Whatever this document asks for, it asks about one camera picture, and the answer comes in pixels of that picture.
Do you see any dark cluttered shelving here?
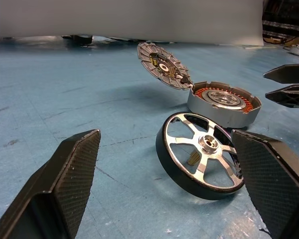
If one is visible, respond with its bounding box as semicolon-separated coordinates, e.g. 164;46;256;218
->
262;0;299;52

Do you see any black rimmed silver spoked rotor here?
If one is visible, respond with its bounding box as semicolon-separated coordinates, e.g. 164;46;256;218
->
155;111;245;201

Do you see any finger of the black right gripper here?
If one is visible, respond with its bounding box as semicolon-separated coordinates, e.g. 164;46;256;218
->
263;63;299;84
265;84;299;109

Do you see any white backdrop sheet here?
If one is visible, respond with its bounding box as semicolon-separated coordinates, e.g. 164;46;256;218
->
0;0;265;47

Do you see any blue plastic table cover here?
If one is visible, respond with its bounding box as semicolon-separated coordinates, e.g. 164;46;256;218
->
0;34;299;239

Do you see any silver motor stator housing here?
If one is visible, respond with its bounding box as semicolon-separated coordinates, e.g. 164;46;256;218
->
187;81;262;129

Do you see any silver motor cover with circuit board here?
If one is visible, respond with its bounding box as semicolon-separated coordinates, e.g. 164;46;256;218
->
136;41;194;91

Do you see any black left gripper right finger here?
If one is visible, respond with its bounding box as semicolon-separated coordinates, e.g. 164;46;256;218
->
230;128;299;239

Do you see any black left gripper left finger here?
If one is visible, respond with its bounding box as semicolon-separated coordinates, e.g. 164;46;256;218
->
0;128;102;239

